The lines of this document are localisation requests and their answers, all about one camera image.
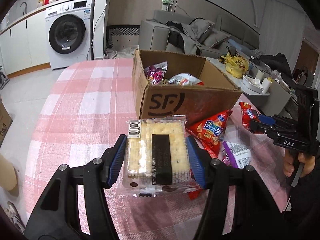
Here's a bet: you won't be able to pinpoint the small red snack packet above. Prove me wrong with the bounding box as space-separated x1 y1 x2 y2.
239 101 260 131

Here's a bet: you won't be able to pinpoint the purple candy bag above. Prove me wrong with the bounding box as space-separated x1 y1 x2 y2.
222 141 252 168

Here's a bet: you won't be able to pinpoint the red corn chip bag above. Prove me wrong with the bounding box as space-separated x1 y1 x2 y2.
186 109 233 158

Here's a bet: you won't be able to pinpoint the clear cracker pack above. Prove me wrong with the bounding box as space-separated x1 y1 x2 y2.
119 115 199 197

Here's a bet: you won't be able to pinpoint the red snack packet black label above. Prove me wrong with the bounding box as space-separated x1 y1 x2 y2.
188 189 203 200

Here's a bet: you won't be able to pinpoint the white noodle snack bag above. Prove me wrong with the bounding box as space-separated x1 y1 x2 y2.
168 73 204 86

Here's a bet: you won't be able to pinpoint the right hand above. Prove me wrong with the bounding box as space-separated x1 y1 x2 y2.
283 149 316 178

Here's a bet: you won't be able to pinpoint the white tray on table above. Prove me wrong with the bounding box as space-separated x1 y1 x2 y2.
242 75 264 94

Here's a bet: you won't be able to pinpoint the white coffee table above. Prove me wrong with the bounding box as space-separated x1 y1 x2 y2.
206 57 270 107

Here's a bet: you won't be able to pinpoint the yellow plastic bag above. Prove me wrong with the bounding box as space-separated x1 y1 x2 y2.
219 53 249 78

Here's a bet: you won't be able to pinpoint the brown cardboard SF box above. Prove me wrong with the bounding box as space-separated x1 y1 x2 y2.
132 49 242 124

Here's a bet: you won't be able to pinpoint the grey sofa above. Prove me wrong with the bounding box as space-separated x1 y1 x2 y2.
138 10 259 58

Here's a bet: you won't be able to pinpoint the cardboard box on floor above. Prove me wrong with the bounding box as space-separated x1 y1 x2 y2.
0 102 12 146

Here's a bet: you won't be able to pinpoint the pink plaid tablecloth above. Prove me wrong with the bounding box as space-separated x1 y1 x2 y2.
23 57 291 240

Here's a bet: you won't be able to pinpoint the grey sofa cushion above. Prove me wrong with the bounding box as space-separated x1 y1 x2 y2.
189 18 215 43

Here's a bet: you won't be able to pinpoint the dark clothes on sofa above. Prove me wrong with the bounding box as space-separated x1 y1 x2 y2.
166 21 201 56

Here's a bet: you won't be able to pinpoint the patterned floor panel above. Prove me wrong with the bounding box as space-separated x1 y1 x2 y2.
106 24 140 50

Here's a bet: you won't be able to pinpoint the white kitchen cabinet counter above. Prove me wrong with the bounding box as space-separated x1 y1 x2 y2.
1 0 72 75

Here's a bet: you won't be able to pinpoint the white washing machine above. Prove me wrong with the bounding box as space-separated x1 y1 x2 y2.
45 0 94 69

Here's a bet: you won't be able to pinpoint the yellow oil bottle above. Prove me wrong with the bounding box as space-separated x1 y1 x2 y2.
37 0 44 8

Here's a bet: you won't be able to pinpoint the black kitchen faucet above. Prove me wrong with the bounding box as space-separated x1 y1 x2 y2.
20 2 27 16

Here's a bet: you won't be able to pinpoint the white wall power strip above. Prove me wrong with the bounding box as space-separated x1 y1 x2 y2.
161 0 174 12

